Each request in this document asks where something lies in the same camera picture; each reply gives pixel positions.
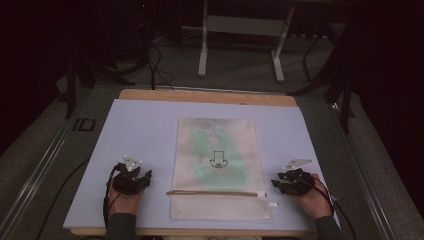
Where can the black tripod stand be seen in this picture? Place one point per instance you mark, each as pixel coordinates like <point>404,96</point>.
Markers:
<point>346,100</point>

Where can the white foam board mat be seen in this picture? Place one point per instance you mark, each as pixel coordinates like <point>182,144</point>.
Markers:
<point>146,133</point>

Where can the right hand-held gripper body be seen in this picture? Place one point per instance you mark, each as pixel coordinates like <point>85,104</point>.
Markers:
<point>296,183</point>

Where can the black stand with legs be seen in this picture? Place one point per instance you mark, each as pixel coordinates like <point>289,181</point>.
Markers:
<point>70,90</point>

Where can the white metal stand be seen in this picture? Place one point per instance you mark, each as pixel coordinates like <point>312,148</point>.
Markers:
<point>245,26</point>

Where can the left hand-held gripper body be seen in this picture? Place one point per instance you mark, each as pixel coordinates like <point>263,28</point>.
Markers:
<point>128,183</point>

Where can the beige cloth zipper pouch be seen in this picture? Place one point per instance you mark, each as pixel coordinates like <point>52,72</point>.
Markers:
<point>218,166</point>

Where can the metal floor rail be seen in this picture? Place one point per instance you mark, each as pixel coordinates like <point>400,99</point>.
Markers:
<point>36,176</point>
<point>363,173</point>

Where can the person's right hand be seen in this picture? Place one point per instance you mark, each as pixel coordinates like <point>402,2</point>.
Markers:
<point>315,201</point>

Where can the person's left hand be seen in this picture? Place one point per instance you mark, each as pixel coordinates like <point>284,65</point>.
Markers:
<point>122,201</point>

